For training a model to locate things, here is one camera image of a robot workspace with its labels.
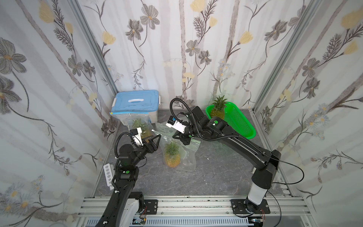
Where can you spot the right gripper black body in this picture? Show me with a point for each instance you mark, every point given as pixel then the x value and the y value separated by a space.
pixel 184 135

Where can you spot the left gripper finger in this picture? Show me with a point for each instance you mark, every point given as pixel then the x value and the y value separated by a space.
pixel 155 146
pixel 155 138

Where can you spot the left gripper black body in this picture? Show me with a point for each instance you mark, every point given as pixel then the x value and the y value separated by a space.
pixel 147 144

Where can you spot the pineapple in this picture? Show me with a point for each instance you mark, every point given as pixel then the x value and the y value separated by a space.
pixel 145 126
pixel 172 154
pixel 219 107

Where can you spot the zip-top bag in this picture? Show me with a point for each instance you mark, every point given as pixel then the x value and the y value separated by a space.
pixel 187 153
pixel 127 119
pixel 164 130

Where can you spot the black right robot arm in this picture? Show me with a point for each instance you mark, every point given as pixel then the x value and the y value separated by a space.
pixel 216 129

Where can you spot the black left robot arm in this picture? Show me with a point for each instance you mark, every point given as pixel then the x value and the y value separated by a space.
pixel 124 204

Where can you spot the zip-top bag by box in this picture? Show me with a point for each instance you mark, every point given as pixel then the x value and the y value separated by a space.
pixel 127 119

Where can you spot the blue lid storage box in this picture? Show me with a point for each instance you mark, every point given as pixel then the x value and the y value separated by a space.
pixel 136 102

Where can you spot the white power strip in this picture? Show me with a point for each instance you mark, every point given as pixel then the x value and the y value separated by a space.
pixel 109 174

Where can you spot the green plastic perforated basket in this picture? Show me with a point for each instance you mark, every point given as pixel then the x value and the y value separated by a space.
pixel 236 119

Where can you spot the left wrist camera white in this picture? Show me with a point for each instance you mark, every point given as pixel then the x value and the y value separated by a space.
pixel 136 135

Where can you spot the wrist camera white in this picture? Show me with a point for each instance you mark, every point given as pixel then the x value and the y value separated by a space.
pixel 175 124
pixel 136 135

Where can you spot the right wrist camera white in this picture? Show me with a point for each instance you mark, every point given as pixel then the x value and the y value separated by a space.
pixel 175 124

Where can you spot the white perforated cable duct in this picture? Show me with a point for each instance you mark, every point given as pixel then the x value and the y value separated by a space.
pixel 190 222

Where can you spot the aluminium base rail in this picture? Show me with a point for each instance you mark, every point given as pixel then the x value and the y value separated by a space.
pixel 214 206

